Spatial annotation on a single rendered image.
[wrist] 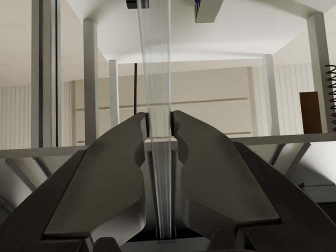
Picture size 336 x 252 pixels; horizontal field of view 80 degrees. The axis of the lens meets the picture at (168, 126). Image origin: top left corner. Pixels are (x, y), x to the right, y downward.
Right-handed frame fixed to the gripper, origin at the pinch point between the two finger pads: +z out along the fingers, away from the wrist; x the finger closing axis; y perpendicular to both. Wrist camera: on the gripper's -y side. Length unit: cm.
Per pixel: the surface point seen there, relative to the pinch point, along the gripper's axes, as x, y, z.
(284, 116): 163, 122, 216
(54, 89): -21.0, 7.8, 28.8
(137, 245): -3.7, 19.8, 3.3
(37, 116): -23.6, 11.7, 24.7
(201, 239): 4.5, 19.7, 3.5
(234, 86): 100, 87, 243
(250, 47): 36, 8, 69
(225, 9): 19, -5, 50
